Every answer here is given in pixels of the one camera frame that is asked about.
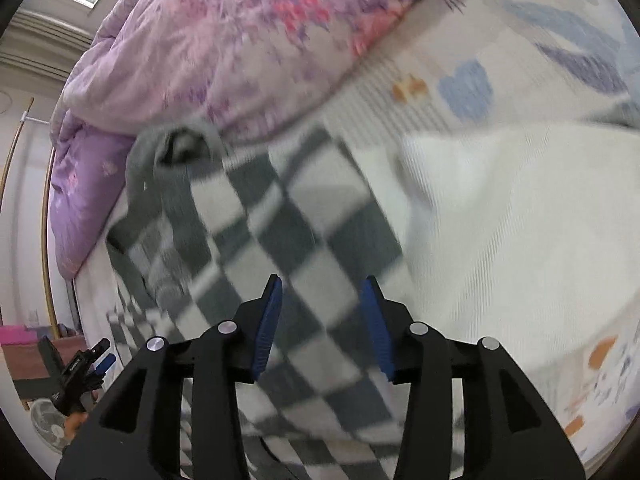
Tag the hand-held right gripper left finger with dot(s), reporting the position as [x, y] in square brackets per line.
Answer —
[267, 327]

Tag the white knit garment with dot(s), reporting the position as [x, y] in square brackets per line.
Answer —
[500, 235]

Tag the pink box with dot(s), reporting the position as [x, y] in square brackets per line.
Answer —
[15, 335]

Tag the wooden pole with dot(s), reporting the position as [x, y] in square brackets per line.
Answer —
[14, 150]

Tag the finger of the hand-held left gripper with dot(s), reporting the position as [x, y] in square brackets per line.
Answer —
[106, 364]
[100, 346]

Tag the brown wooden table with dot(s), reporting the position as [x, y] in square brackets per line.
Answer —
[30, 360]

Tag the person's left hand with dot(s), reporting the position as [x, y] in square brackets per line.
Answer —
[75, 424]

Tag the white electric fan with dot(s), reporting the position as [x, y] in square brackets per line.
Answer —
[46, 425]

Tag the purple floral quilt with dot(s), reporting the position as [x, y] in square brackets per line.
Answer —
[210, 45]

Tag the printed bedsheet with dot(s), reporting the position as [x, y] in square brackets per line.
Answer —
[450, 85]

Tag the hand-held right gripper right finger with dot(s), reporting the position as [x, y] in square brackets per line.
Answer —
[377, 330]

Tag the grey white checkered sweater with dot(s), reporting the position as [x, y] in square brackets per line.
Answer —
[300, 220]

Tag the white air conditioner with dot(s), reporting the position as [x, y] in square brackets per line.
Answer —
[47, 35]

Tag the gold metal rail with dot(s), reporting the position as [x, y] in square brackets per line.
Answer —
[47, 240]

